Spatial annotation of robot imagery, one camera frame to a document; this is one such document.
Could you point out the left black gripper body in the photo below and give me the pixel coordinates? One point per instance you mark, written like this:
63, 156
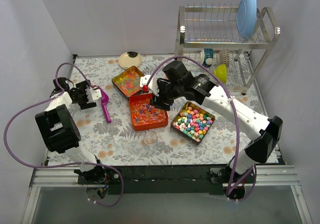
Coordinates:
85, 104

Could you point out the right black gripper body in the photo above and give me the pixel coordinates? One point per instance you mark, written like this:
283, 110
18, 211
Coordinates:
163, 99

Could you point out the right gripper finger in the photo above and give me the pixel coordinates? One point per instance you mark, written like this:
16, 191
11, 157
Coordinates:
166, 104
155, 101

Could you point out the purple plastic scoop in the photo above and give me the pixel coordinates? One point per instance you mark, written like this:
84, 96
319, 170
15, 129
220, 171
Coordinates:
104, 101

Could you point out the clear glass jar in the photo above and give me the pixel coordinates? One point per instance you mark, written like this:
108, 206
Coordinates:
150, 140

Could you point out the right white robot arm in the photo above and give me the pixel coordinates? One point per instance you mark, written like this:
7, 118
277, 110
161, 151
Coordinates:
264, 132

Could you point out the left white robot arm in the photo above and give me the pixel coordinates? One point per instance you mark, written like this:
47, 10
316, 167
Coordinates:
60, 132

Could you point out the dark tin pastel star candies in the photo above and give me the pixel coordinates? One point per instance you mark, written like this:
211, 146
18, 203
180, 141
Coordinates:
192, 123

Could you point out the dark tin translucent star candies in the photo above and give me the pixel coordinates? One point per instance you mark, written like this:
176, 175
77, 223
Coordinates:
127, 83

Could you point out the orange tin of lollipops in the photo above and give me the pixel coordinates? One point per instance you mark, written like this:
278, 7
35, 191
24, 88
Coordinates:
145, 116

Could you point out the teal white bowl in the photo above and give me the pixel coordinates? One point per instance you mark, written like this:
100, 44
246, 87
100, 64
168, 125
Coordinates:
207, 57

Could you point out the yellow green bowl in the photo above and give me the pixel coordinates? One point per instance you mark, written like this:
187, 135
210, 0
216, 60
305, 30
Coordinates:
221, 73

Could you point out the cream plate black spot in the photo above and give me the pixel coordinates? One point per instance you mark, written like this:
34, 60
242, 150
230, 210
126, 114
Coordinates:
129, 59

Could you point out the patterned beige bowl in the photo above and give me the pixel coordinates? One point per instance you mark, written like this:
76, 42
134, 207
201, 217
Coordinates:
224, 57

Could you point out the steel dish rack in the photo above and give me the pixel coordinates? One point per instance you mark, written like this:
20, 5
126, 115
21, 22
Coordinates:
215, 27

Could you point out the black base bar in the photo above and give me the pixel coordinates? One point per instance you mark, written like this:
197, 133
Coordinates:
175, 179

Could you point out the blue plate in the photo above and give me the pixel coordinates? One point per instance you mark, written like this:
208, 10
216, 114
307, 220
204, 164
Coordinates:
246, 18

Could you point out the aluminium frame rail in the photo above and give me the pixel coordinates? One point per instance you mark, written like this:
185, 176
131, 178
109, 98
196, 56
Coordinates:
266, 175

